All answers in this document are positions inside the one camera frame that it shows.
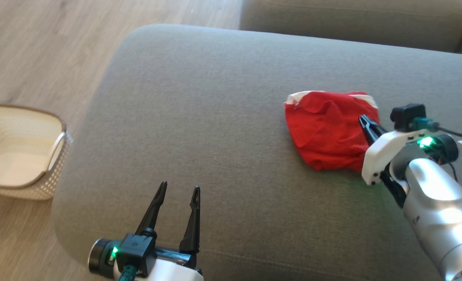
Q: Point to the large grey sofa seat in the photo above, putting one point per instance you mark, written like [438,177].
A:
[215,136]

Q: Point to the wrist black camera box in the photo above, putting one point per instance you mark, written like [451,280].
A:
[406,115]
[135,249]

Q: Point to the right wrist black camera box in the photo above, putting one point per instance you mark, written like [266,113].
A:
[406,115]

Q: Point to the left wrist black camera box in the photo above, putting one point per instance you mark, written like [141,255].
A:
[135,249]

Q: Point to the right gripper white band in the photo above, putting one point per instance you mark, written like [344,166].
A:
[379,156]

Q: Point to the cream perforated laundry basket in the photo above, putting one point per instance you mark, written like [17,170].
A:
[16,156]

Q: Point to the right robot arm silver white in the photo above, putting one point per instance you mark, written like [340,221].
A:
[438,210]

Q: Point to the red shorts with white panels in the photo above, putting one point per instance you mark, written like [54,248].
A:
[324,128]

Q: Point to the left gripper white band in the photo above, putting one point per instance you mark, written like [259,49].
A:
[176,273]

